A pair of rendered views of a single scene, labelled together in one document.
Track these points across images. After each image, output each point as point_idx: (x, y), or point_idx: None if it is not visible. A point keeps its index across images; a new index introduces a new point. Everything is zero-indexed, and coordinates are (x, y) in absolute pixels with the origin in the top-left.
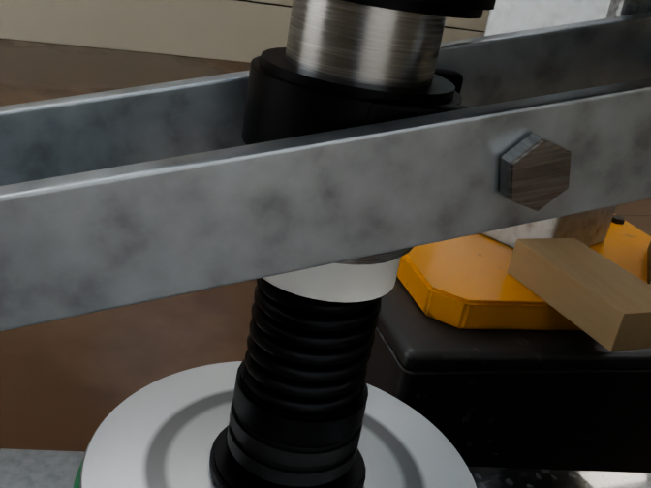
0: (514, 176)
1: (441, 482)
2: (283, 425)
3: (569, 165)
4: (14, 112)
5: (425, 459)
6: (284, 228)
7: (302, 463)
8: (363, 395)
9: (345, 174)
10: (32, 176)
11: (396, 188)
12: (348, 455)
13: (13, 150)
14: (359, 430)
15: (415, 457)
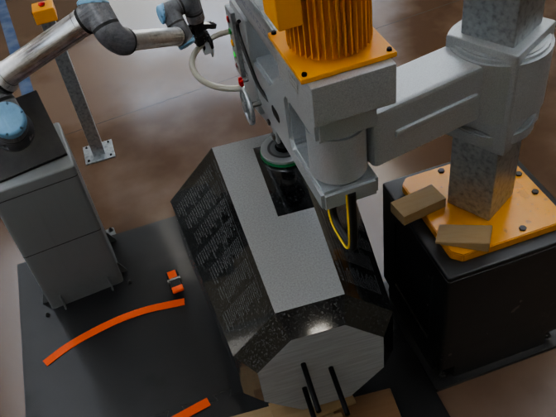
0: (266, 121)
1: (286, 159)
2: None
3: (268, 122)
4: None
5: (290, 157)
6: (263, 115)
7: (275, 142)
8: (281, 141)
9: (264, 113)
10: None
11: (266, 117)
12: (280, 146)
13: None
14: (281, 145)
15: (290, 156)
